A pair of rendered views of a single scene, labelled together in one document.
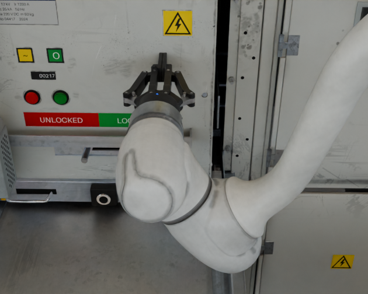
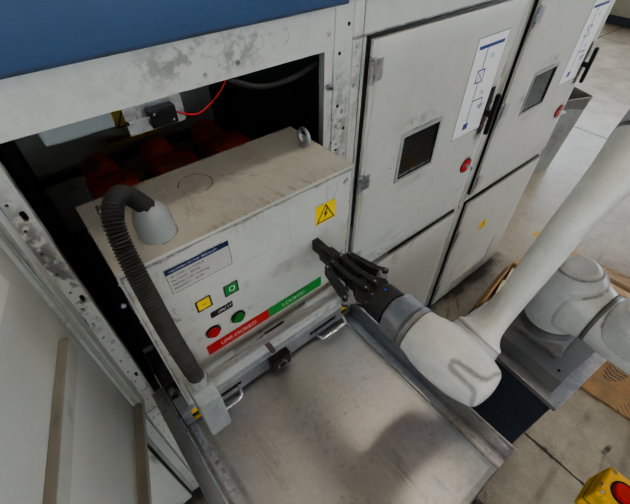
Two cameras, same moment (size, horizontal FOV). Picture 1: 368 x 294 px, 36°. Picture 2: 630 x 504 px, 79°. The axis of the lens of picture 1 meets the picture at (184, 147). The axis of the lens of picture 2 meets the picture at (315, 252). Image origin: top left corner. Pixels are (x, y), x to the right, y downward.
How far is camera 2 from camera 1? 0.72 m
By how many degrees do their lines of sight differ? 32
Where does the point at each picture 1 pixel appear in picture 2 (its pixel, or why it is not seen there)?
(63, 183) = (246, 373)
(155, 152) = (474, 352)
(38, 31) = (214, 278)
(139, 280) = (358, 405)
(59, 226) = (261, 405)
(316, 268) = not seen: hidden behind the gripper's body
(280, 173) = (514, 306)
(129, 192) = (481, 395)
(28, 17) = (204, 271)
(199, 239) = not seen: hidden behind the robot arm
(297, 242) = not seen: hidden behind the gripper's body
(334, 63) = (574, 229)
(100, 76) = (268, 282)
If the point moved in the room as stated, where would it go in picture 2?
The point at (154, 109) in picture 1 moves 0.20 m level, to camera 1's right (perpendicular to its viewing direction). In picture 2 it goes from (411, 308) to (475, 256)
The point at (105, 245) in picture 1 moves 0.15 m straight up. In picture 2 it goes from (310, 396) to (309, 369)
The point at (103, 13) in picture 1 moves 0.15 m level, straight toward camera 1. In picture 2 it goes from (269, 233) to (328, 272)
